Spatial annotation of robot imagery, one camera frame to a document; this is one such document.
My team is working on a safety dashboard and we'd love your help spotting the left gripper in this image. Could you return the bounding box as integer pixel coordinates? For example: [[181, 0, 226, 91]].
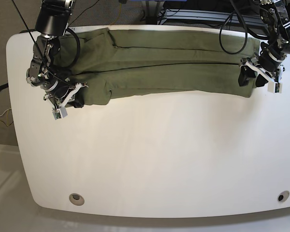
[[238, 49, 283, 87]]

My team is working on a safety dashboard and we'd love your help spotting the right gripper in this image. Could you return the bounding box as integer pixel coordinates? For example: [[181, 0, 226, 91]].
[[43, 82, 88, 109]]

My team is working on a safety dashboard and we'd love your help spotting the olive green T-shirt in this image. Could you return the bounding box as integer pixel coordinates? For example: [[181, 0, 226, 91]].
[[52, 27, 261, 107]]

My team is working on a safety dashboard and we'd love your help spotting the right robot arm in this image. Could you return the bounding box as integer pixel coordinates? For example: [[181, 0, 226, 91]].
[[26, 0, 84, 110]]

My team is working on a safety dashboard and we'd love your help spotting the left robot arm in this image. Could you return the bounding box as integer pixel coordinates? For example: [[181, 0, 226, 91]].
[[238, 0, 290, 93]]

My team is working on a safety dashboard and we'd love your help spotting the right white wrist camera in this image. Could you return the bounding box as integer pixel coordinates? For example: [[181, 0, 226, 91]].
[[52, 107, 68, 120]]

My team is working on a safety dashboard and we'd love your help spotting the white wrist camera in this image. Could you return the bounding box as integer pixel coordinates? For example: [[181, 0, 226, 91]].
[[52, 107, 68, 120], [268, 82, 283, 93]]

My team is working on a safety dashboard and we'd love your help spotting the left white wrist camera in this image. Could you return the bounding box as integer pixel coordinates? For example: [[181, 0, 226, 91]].
[[268, 82, 283, 93]]

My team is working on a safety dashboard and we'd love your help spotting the right arm black looped cable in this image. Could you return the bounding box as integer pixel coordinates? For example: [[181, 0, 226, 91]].
[[55, 28, 81, 70]]

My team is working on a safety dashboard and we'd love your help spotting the left table cable grommet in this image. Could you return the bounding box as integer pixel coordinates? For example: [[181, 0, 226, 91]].
[[69, 193, 85, 206]]

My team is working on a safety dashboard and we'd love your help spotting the table cable grommet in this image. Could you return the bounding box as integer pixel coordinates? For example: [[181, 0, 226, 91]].
[[277, 190, 290, 203], [69, 193, 85, 206]]

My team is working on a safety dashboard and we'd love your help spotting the aluminium frame rail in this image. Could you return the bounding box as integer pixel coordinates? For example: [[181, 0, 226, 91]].
[[162, 9, 266, 29]]

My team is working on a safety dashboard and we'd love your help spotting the yellow floor cable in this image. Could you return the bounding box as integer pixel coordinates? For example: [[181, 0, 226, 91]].
[[112, 3, 123, 25]]

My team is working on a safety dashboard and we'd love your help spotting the right table cable grommet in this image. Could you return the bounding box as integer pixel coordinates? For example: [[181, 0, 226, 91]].
[[277, 190, 290, 203]]

